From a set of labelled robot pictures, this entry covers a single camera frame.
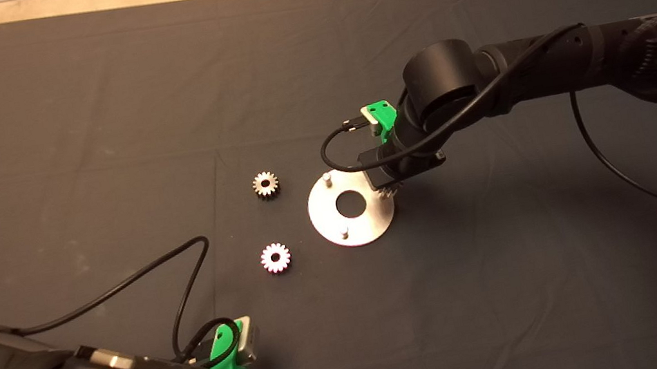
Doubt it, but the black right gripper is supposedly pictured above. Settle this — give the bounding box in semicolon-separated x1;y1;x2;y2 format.
355;108;450;194

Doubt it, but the steel planetary gear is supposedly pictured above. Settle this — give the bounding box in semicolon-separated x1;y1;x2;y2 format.
250;169;282;201
377;180;403;200
258;240;294;277

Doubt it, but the round metal carrier plate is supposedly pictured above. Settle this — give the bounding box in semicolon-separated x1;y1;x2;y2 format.
302;161;401;254

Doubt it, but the dark grey table cloth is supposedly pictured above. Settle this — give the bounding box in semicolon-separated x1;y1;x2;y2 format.
0;0;657;369

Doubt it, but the green left camera mount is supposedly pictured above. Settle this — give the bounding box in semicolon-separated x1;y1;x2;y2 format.
360;99;402;147

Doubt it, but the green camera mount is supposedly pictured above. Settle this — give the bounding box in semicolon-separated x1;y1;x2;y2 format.
203;320;251;369
360;99;402;147

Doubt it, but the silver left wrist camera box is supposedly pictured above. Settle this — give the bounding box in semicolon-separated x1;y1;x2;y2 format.
359;104;385;135

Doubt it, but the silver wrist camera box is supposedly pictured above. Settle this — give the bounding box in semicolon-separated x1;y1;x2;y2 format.
233;314;263;364
359;104;385;135

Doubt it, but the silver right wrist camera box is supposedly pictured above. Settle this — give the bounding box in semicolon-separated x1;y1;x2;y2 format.
233;314;263;364

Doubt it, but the green right camera mount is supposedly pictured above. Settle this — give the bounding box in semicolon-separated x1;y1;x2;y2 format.
203;320;251;369

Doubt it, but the black left camera cable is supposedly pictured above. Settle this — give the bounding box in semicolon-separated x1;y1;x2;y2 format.
5;232;243;369

